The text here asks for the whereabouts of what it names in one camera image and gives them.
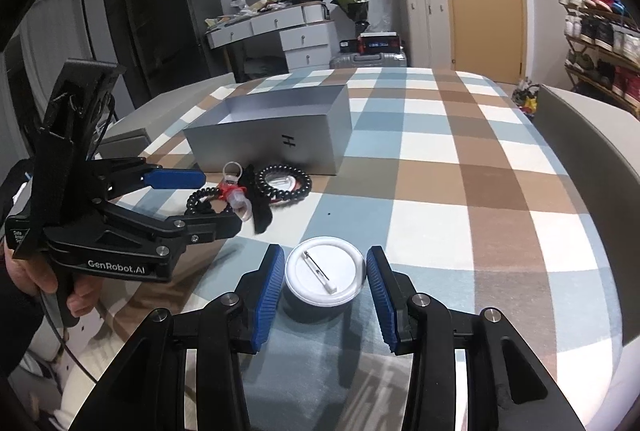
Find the grey cabinet left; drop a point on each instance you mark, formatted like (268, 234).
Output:
(120, 131)

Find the silver ribbed suitcase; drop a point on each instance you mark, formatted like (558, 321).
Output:
(370, 60)

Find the checked blanket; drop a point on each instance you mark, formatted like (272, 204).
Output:
(450, 161)

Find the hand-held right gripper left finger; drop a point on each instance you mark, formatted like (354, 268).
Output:
(267, 296)

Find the black cabinet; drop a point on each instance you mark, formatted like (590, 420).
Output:
(170, 26)

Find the person's left forearm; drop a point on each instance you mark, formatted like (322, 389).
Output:
(17, 331)

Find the grey clothes pile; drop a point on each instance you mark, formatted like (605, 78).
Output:
(265, 67)

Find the pile of floor shoes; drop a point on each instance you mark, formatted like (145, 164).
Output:
(527, 98)

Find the white desk with drawers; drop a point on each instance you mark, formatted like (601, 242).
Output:
(295, 38)

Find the silver cardboard box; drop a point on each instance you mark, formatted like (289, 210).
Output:
(260, 146)

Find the beige tall suitcase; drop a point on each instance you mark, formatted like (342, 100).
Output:
(425, 31)

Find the small black box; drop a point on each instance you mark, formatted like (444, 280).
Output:
(346, 46)

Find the red white charm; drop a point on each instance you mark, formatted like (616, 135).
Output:
(233, 196)

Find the wooden shoe rack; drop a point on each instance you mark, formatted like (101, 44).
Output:
(582, 41)

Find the grey cabinet right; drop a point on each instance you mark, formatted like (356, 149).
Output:
(580, 126)

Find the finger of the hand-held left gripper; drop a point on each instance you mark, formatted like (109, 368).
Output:
(175, 178)
(212, 226)

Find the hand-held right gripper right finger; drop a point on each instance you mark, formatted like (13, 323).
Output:
(382, 296)

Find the rows of shoes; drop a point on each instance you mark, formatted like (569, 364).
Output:
(600, 28)

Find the grey cabinet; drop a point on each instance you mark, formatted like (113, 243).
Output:
(120, 131)
(580, 126)

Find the black red flat box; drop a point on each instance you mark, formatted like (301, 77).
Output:
(380, 43)

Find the person's left hand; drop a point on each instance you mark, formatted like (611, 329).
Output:
(35, 276)

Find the dark wrapped bouquet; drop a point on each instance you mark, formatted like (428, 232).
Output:
(356, 8)

